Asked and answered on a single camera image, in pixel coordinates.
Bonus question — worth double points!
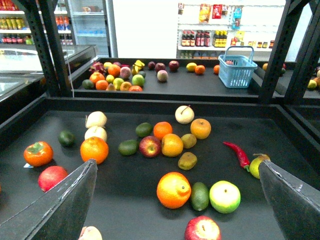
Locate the brown kiwi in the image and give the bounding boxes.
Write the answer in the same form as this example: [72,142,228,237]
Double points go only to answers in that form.
[181,133,197,149]
[177,152,198,171]

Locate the yellow orange apple back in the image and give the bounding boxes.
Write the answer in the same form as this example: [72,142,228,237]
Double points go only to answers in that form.
[190,118,212,140]

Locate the orange left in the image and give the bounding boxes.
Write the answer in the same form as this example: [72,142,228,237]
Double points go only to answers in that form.
[80,136,109,165]

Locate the red apple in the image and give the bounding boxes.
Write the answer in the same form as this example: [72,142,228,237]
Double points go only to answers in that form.
[139,135,161,158]
[184,215,222,240]

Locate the green lime back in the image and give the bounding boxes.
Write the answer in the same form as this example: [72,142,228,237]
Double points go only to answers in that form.
[135,122,153,138]

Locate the red apple centre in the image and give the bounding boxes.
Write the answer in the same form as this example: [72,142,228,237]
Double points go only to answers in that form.
[139,135,161,158]

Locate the orange tangerine back shelf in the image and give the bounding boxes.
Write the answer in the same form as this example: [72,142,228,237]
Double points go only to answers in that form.
[194,65,206,75]

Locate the green apple back shelf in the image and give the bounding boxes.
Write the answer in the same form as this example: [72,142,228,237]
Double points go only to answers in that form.
[131,74,145,87]

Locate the dark green avocado left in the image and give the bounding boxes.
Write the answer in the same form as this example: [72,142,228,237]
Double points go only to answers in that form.
[58,130,75,147]

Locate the yellow orange apple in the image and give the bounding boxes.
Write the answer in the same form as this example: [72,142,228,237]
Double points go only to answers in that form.
[190,118,212,140]
[161,133,184,158]

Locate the white pear front left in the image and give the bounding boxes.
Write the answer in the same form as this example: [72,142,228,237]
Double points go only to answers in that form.
[84,126,108,142]

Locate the orange persimmon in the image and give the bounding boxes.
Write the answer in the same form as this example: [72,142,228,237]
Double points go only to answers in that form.
[23,141,54,167]

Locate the small orange tangerine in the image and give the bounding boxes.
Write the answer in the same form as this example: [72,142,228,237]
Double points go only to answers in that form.
[153,121,173,141]

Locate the brown kiwi back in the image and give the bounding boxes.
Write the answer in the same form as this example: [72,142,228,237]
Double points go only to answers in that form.
[181,133,197,149]

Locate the dark red apple back shelf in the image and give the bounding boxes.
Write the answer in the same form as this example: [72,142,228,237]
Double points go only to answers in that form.
[168,60,180,72]

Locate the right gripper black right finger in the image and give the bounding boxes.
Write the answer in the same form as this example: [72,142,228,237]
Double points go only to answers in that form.
[258,160,320,240]

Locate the red chili pepper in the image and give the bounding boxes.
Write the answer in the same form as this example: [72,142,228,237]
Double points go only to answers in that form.
[223,141,250,172]

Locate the green yellow apple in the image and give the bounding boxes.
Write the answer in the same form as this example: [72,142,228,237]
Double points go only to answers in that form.
[209,180,241,214]

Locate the green lime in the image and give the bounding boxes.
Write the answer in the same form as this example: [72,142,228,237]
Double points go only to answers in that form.
[135,122,153,138]
[118,139,139,156]

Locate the yellow lemon back shelf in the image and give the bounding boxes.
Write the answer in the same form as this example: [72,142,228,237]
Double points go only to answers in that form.
[186,62,197,73]

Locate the white pear with stem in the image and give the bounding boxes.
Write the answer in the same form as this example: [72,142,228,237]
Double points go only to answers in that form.
[175,105,195,125]

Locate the peach on back shelf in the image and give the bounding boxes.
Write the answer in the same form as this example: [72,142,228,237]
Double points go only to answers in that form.
[157,70,169,83]

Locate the far light blue basket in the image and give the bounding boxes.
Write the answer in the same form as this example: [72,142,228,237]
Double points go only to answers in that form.
[218,46,258,89]

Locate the red apple front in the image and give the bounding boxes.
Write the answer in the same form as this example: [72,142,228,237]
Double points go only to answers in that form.
[184,215,222,240]

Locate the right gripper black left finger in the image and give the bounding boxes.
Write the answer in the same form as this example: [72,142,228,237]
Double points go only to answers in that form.
[0,159,98,240]

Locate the green avocado front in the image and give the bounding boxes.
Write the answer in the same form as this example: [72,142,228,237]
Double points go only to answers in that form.
[190,182,210,212]

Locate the pink dragon fruit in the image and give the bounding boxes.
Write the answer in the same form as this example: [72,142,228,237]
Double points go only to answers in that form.
[89,61,107,74]

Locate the yellow pear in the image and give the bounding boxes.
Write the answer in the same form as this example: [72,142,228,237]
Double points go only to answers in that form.
[249,153,271,180]

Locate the yellow orange apple centre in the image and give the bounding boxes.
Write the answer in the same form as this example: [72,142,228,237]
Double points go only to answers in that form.
[161,133,184,158]

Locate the green lime front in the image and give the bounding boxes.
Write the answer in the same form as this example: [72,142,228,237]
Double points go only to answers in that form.
[118,139,139,156]

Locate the brown kiwi front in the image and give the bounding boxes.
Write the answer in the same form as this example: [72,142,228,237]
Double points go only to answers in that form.
[177,152,198,171]

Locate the large navel orange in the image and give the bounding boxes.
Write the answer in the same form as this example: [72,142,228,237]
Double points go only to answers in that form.
[156,171,192,209]

